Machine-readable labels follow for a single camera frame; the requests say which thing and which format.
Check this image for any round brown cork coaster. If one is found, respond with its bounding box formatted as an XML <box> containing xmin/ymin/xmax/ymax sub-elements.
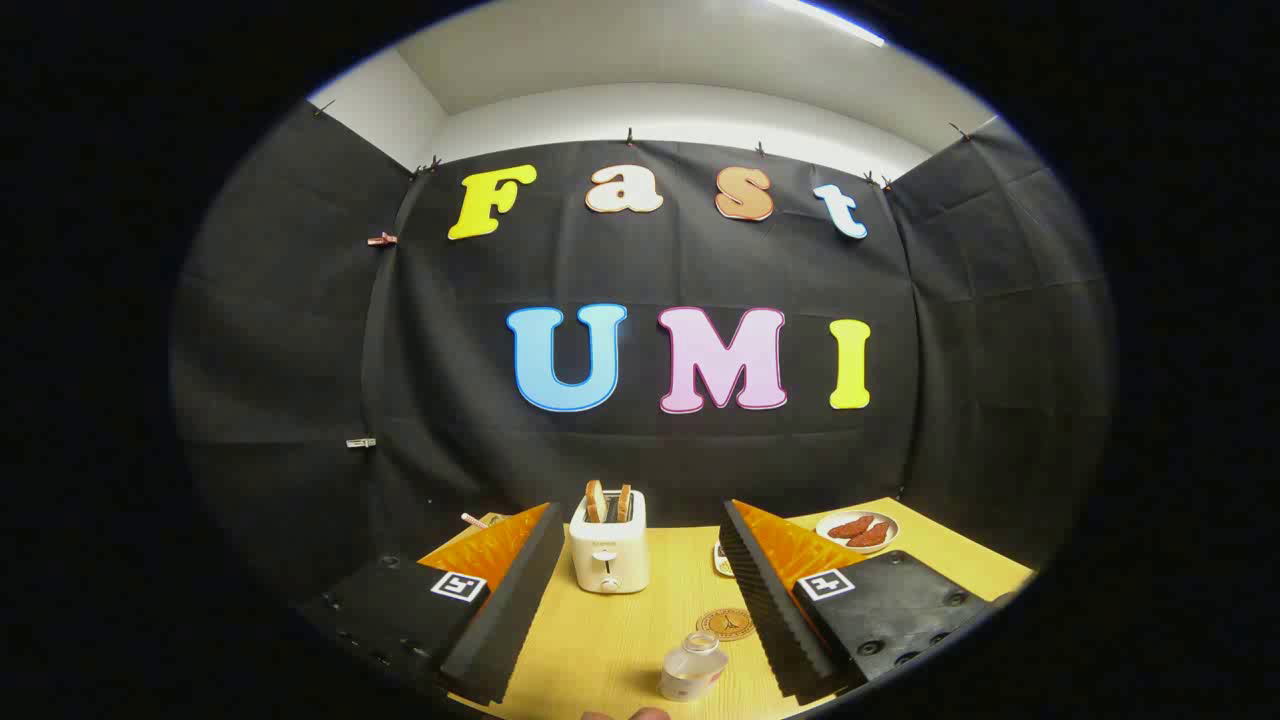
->
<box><xmin>696</xmin><ymin>607</ymin><xmax>756</xmax><ymax>642</ymax></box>

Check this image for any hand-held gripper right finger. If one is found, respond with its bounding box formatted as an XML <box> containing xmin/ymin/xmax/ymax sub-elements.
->
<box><xmin>720</xmin><ymin>498</ymin><xmax>1001</xmax><ymax>706</ymax></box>

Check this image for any wooden table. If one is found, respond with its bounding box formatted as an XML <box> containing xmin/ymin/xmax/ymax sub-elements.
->
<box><xmin>418</xmin><ymin>497</ymin><xmax>1036</xmax><ymax>720</ymax></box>

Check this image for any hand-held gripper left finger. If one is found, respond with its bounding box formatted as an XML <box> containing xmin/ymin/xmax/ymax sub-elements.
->
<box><xmin>300</xmin><ymin>502</ymin><xmax>567</xmax><ymax>707</ymax></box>

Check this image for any white plate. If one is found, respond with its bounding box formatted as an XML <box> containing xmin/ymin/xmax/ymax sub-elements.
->
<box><xmin>815</xmin><ymin>511</ymin><xmax>900</xmax><ymax>555</ymax></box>

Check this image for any cream toaster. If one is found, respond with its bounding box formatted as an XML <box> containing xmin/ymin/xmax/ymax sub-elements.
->
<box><xmin>569</xmin><ymin>490</ymin><xmax>651</xmax><ymax>596</ymax></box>

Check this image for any clear juice bottle white label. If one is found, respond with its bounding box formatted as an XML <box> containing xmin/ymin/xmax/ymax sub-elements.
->
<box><xmin>658</xmin><ymin>631</ymin><xmax>730</xmax><ymax>703</ymax></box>

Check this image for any black backdrop cloth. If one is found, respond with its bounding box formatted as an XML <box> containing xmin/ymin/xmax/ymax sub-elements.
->
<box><xmin>170</xmin><ymin>100</ymin><xmax>1116</xmax><ymax>601</ymax></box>

